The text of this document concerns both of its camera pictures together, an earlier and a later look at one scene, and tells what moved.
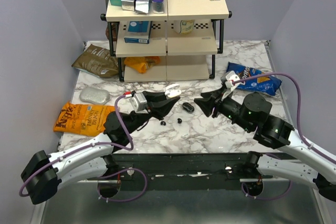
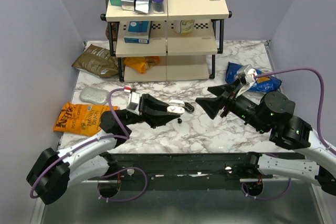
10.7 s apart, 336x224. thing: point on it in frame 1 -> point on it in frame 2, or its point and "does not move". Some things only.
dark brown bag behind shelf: x=114 y=29 does not move
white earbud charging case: x=172 y=91 -> x=176 y=106
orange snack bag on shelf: x=142 y=63 does not move
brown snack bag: x=97 y=61 does not move
